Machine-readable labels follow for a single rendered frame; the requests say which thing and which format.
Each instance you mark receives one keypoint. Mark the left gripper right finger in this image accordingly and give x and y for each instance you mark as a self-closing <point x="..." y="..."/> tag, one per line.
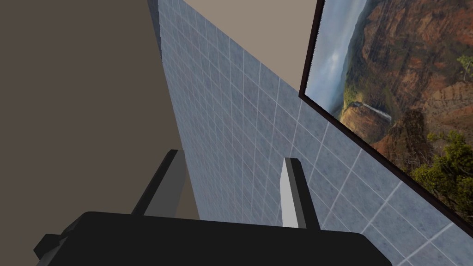
<point x="294" y="197"/>

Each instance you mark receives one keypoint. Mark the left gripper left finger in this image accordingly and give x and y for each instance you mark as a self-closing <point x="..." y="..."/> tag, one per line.
<point x="162" y="190"/>

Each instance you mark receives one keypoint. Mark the framed canyon landscape picture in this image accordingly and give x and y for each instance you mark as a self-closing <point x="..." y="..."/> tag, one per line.
<point x="402" y="85"/>

